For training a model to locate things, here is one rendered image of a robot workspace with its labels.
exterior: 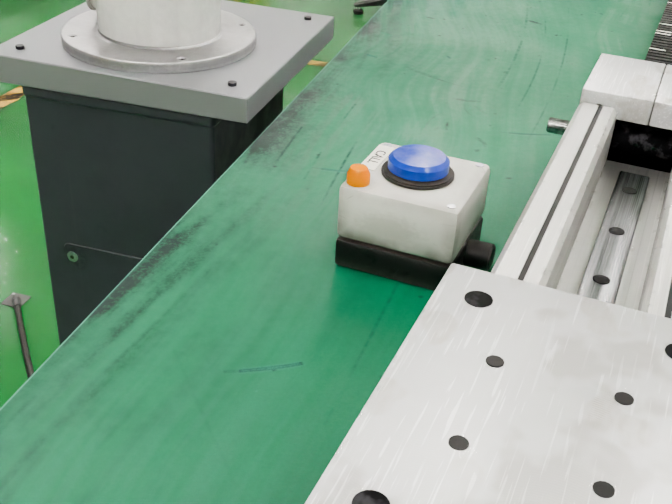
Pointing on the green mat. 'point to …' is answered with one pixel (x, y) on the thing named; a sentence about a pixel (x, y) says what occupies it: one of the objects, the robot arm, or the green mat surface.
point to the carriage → (514, 404)
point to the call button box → (413, 222)
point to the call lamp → (358, 176)
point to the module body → (596, 223)
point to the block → (632, 109)
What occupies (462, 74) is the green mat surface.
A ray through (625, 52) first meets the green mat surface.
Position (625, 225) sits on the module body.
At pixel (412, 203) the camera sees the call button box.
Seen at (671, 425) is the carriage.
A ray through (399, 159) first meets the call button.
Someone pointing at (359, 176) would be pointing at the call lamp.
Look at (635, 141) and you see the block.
